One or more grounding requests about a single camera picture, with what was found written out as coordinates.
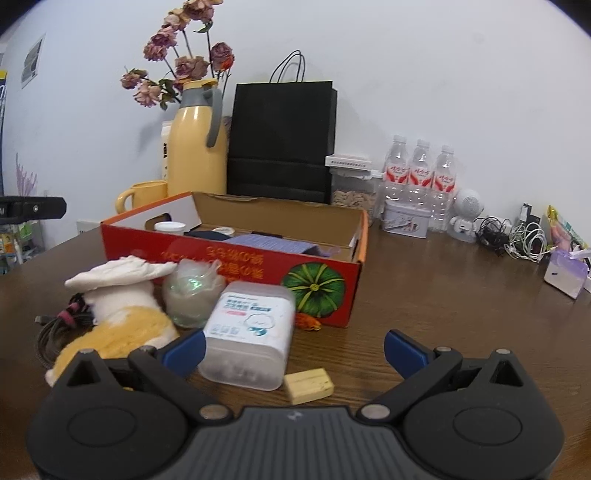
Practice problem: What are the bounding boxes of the small wooden block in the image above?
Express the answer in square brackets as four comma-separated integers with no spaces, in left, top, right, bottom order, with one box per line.
[283,367,334,406]

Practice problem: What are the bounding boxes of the clear cotton swab container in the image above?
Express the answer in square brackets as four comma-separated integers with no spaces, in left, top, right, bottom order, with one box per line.
[198,281,296,392]

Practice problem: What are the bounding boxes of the purple tissue pack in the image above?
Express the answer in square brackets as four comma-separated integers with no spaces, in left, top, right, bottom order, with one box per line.
[543,247,591,300]

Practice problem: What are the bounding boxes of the dried rose bouquet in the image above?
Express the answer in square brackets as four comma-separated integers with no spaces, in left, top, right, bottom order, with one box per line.
[121,0,236,112]

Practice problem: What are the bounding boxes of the small printed tin box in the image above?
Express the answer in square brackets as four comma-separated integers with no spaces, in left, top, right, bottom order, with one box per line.
[382,199,432,238]

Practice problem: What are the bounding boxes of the black cable with pink tie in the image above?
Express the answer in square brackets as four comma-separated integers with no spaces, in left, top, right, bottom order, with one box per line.
[34,293,98,370]

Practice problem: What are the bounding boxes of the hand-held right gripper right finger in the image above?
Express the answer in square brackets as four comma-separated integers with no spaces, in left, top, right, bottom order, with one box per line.
[360,329,536,423]

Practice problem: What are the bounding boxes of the black paper bag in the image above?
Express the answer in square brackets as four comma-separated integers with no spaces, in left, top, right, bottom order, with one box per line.
[226,51,338,204]

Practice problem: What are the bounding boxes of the colourful snack packet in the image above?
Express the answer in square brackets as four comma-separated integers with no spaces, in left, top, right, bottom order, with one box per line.
[547,205,587,252]

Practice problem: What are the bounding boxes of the purple checked cloth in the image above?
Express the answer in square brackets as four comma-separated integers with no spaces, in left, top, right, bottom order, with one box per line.
[226,234,319,257]

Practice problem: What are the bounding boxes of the yellow mug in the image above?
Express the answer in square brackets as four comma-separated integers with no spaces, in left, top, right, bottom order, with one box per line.
[115,181,169,214]

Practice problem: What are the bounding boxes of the white cable bundle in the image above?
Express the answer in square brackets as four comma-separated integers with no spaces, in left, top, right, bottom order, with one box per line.
[505,224,550,264]

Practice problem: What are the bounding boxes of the white milk carton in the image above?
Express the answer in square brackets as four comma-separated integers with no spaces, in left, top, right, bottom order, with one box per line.
[161,121,174,181]

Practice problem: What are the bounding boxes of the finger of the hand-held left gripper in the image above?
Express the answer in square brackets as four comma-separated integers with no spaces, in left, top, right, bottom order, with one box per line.
[11,196,68,220]

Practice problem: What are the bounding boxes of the purple wall decal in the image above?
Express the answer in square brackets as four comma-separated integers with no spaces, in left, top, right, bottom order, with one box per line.
[14,152,38,197]

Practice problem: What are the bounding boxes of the wire rack with small goods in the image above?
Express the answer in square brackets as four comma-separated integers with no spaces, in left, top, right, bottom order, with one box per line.
[0,220,47,275]

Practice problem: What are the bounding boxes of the orange and white plush toy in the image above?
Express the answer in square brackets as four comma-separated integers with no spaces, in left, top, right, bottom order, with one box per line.
[45,277,181,388]

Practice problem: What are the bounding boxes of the black cable bundle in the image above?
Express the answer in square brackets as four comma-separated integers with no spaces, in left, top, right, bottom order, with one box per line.
[475,216,513,257]

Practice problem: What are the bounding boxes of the clear cereal container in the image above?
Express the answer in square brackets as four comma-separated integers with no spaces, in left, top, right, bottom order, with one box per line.
[325,154,382,206]

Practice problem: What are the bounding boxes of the red cardboard box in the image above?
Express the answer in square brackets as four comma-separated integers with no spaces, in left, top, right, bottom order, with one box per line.
[100,191,369,328]

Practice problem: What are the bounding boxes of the white cloth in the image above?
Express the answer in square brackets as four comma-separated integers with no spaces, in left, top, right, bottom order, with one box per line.
[65,255,178,292]

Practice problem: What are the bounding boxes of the clear water bottle red label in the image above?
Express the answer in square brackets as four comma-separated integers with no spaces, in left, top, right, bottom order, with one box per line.
[382,135,411,206]
[431,145,459,232]
[409,138,435,210]

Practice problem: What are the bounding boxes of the yellow thermos jug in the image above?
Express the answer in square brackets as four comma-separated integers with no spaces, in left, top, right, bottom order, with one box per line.
[167,78,228,197]

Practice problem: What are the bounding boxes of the wall poster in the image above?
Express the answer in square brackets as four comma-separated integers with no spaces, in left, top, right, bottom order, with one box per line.
[21,32,47,89]

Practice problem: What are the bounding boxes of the clear plastic bag bundle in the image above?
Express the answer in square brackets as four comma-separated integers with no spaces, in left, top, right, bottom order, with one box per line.
[161,258,227,329]

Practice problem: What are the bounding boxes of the white robot figurine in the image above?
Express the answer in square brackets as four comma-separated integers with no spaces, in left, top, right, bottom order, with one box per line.
[448,188,485,243]

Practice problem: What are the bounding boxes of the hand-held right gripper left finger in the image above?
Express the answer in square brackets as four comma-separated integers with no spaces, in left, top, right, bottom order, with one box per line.
[58,329,232,423]

